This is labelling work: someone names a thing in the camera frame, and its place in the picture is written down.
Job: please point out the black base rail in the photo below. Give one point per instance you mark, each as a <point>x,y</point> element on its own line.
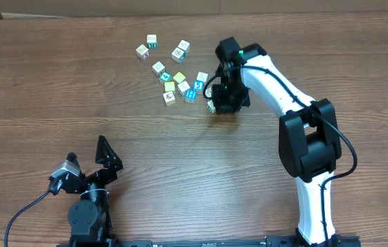
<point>288,241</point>

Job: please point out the white block red trim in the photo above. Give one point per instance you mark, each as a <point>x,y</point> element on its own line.
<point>158,68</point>

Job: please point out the white block green side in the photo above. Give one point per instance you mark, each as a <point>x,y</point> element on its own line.
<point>152,41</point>

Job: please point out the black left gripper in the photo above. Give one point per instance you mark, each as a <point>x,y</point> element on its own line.
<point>92,176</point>

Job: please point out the yellow block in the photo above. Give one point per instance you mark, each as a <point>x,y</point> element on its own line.
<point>179,77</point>
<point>169,86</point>

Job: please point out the white block teal side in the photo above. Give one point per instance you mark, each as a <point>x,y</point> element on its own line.
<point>211,106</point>

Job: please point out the white block red side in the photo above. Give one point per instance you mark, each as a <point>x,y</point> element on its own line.
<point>142,52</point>

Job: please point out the green number four block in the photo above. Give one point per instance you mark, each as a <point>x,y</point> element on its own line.
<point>164,77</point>

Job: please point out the white acorn picture block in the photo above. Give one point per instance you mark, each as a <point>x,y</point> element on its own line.
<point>169,98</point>

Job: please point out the white block blue side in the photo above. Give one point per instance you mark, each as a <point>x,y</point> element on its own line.
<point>178,55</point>

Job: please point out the brown cardboard backdrop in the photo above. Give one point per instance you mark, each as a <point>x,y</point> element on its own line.
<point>85,8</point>

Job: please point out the blue number five block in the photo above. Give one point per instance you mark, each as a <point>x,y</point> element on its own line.
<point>198,85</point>

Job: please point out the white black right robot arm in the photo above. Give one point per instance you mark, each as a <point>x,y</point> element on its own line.
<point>308,145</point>

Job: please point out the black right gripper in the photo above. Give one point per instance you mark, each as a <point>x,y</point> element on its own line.
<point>229,105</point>

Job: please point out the white block brown picture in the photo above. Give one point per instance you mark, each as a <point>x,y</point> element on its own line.
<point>208,92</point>

